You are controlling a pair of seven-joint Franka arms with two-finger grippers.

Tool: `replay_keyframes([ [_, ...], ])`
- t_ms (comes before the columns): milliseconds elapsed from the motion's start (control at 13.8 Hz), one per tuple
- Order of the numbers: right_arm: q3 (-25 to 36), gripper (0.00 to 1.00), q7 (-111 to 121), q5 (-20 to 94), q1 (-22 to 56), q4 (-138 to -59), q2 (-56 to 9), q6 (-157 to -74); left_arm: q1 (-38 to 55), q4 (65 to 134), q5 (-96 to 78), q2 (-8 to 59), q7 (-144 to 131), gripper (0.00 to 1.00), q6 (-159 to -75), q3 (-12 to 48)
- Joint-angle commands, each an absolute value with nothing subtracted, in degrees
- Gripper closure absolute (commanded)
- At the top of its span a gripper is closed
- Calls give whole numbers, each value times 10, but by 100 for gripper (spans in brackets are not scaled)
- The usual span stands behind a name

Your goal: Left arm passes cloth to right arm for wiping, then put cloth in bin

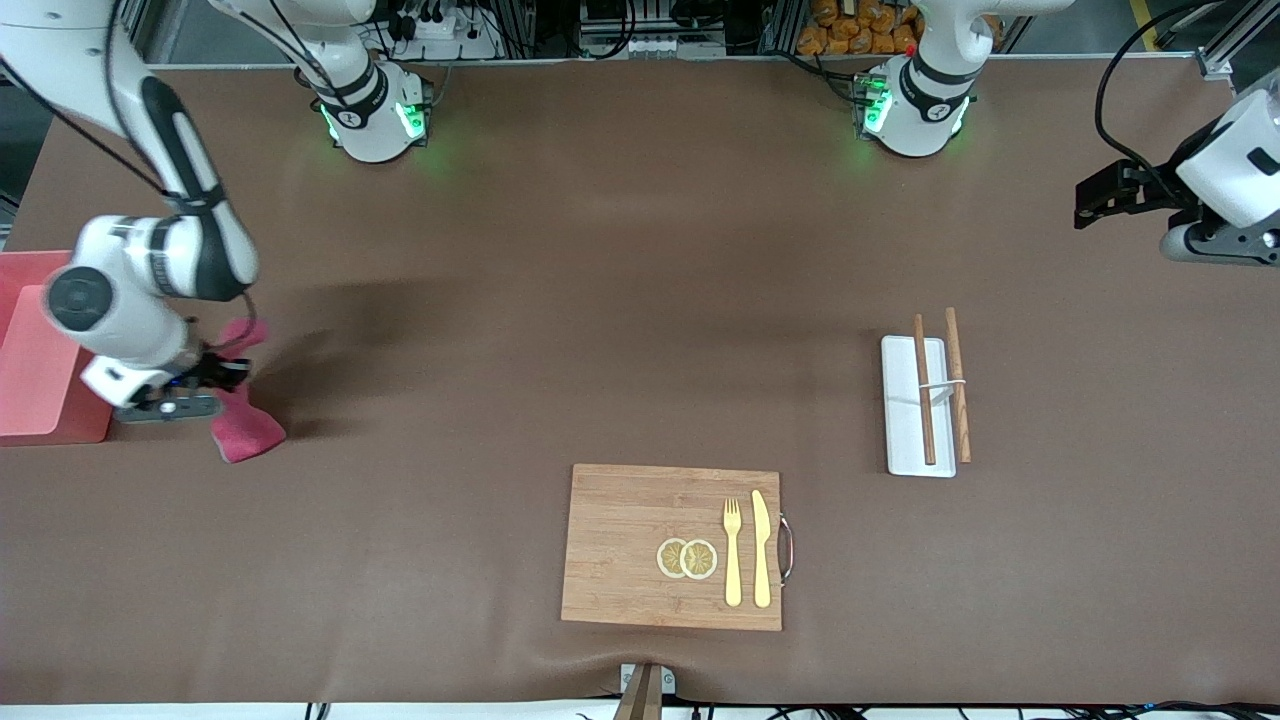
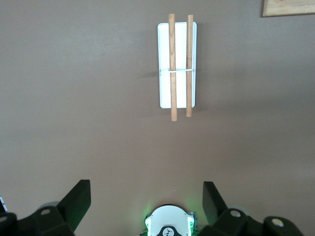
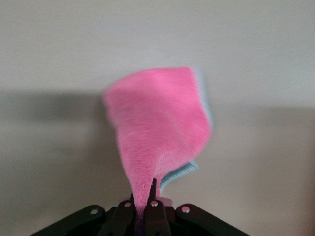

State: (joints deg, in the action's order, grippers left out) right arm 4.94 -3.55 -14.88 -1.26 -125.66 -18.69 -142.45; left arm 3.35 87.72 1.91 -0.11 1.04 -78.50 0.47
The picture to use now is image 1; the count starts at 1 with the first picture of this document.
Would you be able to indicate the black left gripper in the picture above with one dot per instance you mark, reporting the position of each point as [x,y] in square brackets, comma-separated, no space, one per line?
[1137,188]

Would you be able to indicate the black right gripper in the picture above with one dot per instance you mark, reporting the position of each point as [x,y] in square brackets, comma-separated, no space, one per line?
[207,369]

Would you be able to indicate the red cloth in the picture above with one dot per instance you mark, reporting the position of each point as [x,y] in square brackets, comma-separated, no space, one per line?
[245,430]

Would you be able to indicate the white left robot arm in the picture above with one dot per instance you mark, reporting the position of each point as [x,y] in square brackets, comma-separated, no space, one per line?
[920,110]

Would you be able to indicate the pink plastic bin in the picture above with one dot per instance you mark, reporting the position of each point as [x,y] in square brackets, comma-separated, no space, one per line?
[40,370]

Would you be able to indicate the thin white rack crossbar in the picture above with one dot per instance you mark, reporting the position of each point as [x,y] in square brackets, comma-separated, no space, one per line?
[945,384]

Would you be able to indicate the brown wooden rack rod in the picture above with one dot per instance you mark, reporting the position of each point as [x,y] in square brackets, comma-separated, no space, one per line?
[924,400]
[959,410]

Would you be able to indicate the white rack base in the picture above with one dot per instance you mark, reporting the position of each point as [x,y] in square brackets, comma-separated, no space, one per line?
[900,420]

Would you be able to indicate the orange snack bags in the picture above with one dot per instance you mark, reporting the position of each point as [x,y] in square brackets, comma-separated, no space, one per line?
[850,25]

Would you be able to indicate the white power strip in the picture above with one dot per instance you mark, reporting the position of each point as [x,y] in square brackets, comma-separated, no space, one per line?
[440,35]

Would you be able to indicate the bamboo cutting board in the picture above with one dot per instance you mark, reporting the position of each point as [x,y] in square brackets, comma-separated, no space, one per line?
[620,550]

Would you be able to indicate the lemon slice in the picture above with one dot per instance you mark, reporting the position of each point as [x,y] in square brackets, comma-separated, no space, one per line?
[668,558]
[700,560]

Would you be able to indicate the yellow knife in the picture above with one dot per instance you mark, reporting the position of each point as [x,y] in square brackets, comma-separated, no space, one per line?
[762,550]

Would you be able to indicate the white socket bar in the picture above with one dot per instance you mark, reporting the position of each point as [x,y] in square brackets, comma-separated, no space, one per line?
[630,47]

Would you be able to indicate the yellow fork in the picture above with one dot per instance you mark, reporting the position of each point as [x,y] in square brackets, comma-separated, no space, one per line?
[733,565]

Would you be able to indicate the white metal mounting plate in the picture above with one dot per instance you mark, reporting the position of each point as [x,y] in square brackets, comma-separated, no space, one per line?
[668,682]

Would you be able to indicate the aluminium frame profile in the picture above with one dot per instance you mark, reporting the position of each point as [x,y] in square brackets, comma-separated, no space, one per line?
[1235,40]

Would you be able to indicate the brown camera support strut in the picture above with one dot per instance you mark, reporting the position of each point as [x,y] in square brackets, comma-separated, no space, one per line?
[640,700]

